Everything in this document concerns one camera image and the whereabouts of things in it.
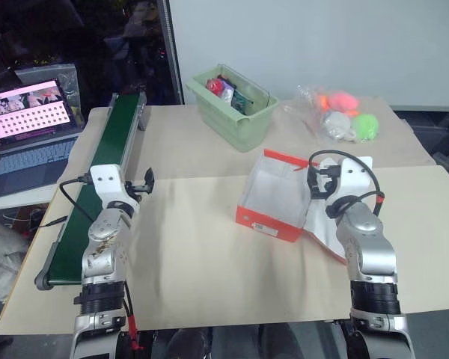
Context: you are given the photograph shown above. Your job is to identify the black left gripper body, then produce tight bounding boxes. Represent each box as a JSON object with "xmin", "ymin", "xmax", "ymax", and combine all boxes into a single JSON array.
[{"xmin": 123, "ymin": 179, "xmax": 147, "ymax": 199}]

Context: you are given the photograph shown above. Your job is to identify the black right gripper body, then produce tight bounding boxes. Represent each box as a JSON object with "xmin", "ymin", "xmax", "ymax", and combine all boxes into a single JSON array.
[{"xmin": 314, "ymin": 164, "xmax": 341, "ymax": 200}]

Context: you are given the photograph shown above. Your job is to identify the orange shoe box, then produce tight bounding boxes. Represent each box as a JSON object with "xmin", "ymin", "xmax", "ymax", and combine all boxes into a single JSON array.
[{"xmin": 234, "ymin": 148, "xmax": 351, "ymax": 266}]

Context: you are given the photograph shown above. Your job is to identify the green conveyor belt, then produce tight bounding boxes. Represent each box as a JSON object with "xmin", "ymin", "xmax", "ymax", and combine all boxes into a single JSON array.
[{"xmin": 34, "ymin": 92, "xmax": 148, "ymax": 292}]

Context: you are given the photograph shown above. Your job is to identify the white plush toy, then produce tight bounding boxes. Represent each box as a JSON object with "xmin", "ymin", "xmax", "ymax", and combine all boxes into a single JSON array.
[{"xmin": 322, "ymin": 111, "xmax": 357, "ymax": 144}]

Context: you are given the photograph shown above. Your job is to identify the clear plastic bag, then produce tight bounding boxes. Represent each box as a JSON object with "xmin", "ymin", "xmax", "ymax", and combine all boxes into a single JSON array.
[{"xmin": 283, "ymin": 83, "xmax": 383, "ymax": 145}]

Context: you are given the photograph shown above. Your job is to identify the green plush toy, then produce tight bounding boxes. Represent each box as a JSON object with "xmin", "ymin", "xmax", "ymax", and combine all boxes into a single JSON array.
[{"xmin": 350, "ymin": 112, "xmax": 381, "ymax": 144}]

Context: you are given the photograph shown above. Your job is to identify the pink plush toy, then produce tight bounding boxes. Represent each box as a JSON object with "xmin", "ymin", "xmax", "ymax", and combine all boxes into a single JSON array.
[{"xmin": 327, "ymin": 92, "xmax": 361, "ymax": 117}]

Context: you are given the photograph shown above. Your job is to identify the pale green plastic bin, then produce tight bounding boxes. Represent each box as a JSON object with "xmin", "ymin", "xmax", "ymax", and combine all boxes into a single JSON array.
[{"xmin": 186, "ymin": 63, "xmax": 280, "ymax": 153}]

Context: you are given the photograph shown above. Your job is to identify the dark green packet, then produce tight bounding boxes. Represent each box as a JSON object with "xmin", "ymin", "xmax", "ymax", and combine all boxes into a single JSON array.
[{"xmin": 231, "ymin": 90, "xmax": 255, "ymax": 114}]

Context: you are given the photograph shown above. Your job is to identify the grey laptop with pink screen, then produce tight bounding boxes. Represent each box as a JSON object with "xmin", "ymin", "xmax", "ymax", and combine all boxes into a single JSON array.
[{"xmin": 0, "ymin": 77, "xmax": 85, "ymax": 201}]

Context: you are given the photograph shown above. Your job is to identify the purple packet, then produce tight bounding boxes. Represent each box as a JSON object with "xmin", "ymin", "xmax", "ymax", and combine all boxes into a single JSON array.
[{"xmin": 221, "ymin": 76, "xmax": 237, "ymax": 99}]

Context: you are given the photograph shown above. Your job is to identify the white plastic sack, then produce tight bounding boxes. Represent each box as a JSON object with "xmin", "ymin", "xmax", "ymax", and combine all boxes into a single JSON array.
[{"xmin": 0, "ymin": 213, "xmax": 31, "ymax": 301}]

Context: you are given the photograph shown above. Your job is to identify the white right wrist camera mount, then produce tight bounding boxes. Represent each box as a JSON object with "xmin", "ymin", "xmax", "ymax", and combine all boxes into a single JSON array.
[{"xmin": 323, "ymin": 156, "xmax": 373, "ymax": 200}]

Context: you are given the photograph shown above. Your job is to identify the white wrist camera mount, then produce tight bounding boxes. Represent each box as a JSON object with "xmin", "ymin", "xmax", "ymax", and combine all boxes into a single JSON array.
[
  {"xmin": 323, "ymin": 156, "xmax": 373, "ymax": 200},
  {"xmin": 90, "ymin": 163, "xmax": 140, "ymax": 215}
]

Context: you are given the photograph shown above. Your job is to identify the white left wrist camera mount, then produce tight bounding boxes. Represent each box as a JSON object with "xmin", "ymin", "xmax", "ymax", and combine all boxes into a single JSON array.
[{"xmin": 90, "ymin": 163, "xmax": 140, "ymax": 215}]

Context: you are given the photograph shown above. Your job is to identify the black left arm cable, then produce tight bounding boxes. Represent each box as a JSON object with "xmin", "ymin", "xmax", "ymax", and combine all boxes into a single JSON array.
[{"xmin": 58, "ymin": 174, "xmax": 141, "ymax": 352}]

